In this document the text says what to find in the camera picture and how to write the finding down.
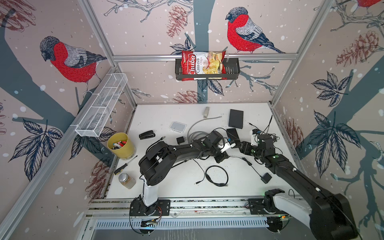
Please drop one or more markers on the black handled screwdriver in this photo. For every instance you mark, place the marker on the black handled screwdriver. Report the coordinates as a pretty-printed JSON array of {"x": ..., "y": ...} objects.
[{"x": 121, "y": 168}]

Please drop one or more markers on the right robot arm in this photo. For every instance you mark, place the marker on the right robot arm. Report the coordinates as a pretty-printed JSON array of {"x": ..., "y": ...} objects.
[{"x": 327, "y": 215}]

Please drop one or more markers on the red chips bag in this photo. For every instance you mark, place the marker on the red chips bag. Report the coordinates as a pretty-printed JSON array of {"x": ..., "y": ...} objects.
[{"x": 203, "y": 63}]

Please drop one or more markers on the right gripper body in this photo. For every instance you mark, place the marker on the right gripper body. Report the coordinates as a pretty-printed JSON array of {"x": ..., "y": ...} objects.
[{"x": 256, "y": 154}]

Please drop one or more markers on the right black power adapter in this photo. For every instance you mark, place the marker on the right black power adapter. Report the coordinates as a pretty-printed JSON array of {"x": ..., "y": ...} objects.
[{"x": 264, "y": 178}]

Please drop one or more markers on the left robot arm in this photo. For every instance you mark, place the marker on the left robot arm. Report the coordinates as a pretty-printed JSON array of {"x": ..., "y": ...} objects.
[{"x": 161, "y": 157}]

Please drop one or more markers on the ribbed black network switch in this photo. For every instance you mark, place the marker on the ribbed black network switch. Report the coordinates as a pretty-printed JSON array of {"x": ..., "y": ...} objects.
[{"x": 233, "y": 138}]

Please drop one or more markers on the white mesh wall shelf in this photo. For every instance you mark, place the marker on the white mesh wall shelf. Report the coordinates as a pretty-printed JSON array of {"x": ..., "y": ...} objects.
[{"x": 98, "y": 114}]

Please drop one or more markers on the black wire wall basket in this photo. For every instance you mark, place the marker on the black wire wall basket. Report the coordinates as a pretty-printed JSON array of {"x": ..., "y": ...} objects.
[{"x": 231, "y": 67}]

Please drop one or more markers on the black stapler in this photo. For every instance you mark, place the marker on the black stapler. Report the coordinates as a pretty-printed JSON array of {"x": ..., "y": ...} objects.
[{"x": 147, "y": 135}]

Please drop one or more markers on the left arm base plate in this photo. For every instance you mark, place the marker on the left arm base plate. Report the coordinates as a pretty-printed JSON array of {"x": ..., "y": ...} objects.
[{"x": 159, "y": 208}]

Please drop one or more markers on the grey USB adapter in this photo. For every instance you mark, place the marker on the grey USB adapter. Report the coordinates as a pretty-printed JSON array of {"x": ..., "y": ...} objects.
[{"x": 206, "y": 112}]

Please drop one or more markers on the glass jar with lid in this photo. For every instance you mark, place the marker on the glass jar with lid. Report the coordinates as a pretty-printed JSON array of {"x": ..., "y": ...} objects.
[{"x": 126, "y": 180}]

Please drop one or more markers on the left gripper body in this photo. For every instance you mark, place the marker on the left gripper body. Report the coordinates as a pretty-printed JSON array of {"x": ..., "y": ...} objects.
[{"x": 215, "y": 151}]

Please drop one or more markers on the white small network switch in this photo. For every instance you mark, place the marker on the white small network switch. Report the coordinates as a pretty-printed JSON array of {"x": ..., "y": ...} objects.
[{"x": 178, "y": 127}]

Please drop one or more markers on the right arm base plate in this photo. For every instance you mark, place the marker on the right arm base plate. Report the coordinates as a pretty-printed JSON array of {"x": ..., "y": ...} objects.
[{"x": 257, "y": 207}]

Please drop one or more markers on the yellow cup with markers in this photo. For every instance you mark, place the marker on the yellow cup with markers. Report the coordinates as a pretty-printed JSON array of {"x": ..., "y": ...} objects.
[{"x": 121, "y": 145}]

